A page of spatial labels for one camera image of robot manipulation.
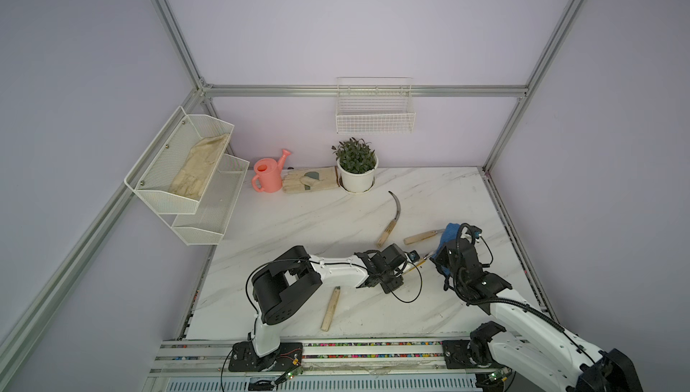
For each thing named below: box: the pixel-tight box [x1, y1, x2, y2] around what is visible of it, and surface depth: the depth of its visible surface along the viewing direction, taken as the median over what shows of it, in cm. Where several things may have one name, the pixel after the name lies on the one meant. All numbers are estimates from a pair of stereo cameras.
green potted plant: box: [331, 136, 377, 174], surface depth 103 cm
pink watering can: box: [251, 149, 292, 194], surface depth 110 cm
